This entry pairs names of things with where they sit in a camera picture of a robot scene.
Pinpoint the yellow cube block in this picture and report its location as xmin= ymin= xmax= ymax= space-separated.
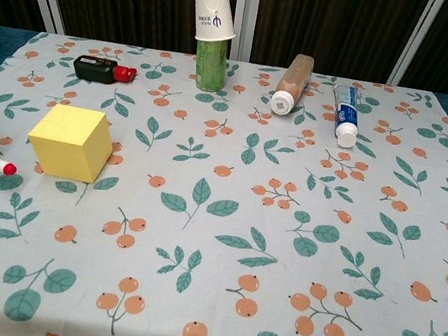
xmin=21 ymin=99 xmax=119 ymax=187

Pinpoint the floral fruit print tablecloth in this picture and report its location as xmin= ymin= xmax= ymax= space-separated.
xmin=0 ymin=24 xmax=448 ymax=336

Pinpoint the black bottle with red cap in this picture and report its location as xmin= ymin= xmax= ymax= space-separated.
xmin=70 ymin=52 xmax=140 ymax=89

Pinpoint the green cylindrical can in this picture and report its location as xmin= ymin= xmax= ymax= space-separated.
xmin=189 ymin=32 xmax=232 ymax=93

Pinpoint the white paper cup blue print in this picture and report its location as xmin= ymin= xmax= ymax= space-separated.
xmin=186 ymin=0 xmax=242 ymax=47

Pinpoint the brown bottle with white cap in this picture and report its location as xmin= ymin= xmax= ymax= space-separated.
xmin=269 ymin=50 xmax=317 ymax=120

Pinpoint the blue white toothpaste tube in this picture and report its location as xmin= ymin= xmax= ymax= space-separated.
xmin=324 ymin=83 xmax=366 ymax=151

